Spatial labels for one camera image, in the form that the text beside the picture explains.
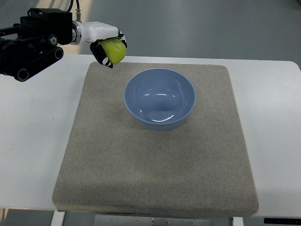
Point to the white table leg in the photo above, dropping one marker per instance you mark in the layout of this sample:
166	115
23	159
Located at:
58	218

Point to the black label strip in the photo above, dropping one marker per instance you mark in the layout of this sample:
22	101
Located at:
283	221

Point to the beige felt mat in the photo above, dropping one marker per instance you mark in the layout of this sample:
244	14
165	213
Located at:
114	165

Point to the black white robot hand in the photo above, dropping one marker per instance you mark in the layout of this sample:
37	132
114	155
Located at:
93	32

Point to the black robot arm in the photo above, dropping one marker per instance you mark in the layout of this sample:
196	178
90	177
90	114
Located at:
34	44

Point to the green pear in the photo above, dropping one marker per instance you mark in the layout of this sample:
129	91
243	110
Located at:
114	50

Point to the blue ceramic bowl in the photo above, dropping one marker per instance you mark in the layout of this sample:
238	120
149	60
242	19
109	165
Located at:
159	98

